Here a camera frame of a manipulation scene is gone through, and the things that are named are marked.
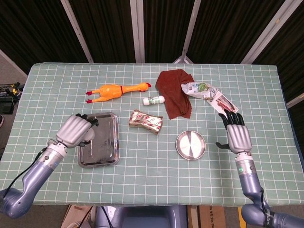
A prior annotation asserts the blue-grey robot torso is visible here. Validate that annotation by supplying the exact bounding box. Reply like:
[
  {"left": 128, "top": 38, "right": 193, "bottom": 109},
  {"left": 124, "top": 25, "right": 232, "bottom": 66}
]
[{"left": 95, "top": 205, "right": 189, "bottom": 228}]

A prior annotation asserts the round steel plate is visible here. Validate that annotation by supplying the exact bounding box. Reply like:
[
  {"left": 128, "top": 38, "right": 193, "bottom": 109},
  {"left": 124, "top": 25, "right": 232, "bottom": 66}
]
[{"left": 175, "top": 129, "right": 207, "bottom": 161}]

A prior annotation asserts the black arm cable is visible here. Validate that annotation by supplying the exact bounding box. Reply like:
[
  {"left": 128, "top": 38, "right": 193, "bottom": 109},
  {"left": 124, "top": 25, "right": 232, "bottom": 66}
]
[
  {"left": 2, "top": 146, "right": 48, "bottom": 198},
  {"left": 259, "top": 186, "right": 273, "bottom": 228}
]

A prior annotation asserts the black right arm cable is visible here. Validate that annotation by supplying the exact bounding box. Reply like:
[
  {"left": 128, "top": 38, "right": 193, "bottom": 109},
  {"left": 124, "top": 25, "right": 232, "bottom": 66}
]
[{"left": 259, "top": 186, "right": 273, "bottom": 228}]

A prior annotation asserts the green checked tablecloth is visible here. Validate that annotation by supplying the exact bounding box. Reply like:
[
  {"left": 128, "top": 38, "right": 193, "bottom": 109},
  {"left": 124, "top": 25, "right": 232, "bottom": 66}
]
[{"left": 0, "top": 62, "right": 304, "bottom": 210}]

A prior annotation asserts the crinkled snack wrapper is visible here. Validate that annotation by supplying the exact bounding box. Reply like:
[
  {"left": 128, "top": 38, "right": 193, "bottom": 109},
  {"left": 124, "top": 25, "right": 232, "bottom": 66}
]
[{"left": 128, "top": 109, "right": 164, "bottom": 136}]

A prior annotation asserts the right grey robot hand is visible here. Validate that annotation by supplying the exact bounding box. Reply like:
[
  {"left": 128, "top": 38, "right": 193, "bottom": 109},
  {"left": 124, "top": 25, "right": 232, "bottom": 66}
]
[{"left": 215, "top": 109, "right": 253, "bottom": 153}]

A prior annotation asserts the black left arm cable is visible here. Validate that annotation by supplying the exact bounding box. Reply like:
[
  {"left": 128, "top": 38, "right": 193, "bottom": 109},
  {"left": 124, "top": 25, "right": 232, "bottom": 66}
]
[{"left": 2, "top": 146, "right": 48, "bottom": 198}]

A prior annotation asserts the brown cloth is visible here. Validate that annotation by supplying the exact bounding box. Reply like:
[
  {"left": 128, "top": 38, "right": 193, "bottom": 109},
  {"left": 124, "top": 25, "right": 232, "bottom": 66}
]
[{"left": 155, "top": 68, "right": 195, "bottom": 120}]

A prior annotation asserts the crumpled white green snack bag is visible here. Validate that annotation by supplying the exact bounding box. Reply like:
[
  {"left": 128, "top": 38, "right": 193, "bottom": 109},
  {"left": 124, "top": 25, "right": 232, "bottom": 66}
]
[{"left": 180, "top": 80, "right": 220, "bottom": 101}]

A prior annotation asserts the rectangular steel tray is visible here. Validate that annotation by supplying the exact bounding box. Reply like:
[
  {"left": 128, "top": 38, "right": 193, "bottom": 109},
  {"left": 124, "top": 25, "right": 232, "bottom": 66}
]
[{"left": 77, "top": 112, "right": 120, "bottom": 169}]

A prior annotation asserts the yellow rubber chicken toy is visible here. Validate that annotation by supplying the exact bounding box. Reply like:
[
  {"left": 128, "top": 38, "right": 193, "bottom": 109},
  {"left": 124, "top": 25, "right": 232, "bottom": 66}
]
[{"left": 85, "top": 81, "right": 152, "bottom": 104}]

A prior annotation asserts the white green-label bottle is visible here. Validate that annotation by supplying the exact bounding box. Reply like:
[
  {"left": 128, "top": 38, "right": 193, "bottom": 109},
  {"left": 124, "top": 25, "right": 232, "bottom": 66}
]
[{"left": 142, "top": 95, "right": 166, "bottom": 106}]

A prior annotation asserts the white partition frame post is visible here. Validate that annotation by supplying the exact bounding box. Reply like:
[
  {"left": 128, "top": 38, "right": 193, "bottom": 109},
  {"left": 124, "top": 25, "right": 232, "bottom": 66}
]
[
  {"left": 172, "top": 0, "right": 203, "bottom": 64},
  {"left": 60, "top": 0, "right": 95, "bottom": 64},
  {"left": 129, "top": 0, "right": 146, "bottom": 64},
  {"left": 240, "top": 0, "right": 293, "bottom": 64}
]

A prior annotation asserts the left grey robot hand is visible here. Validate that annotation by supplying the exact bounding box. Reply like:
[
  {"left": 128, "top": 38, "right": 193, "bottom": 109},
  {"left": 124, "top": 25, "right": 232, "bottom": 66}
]
[{"left": 55, "top": 113, "right": 99, "bottom": 149}]

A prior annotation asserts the black electronics with cables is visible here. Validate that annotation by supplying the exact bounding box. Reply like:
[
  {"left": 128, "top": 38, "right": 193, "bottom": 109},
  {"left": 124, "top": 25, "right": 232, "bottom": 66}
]
[{"left": 0, "top": 81, "right": 25, "bottom": 115}]

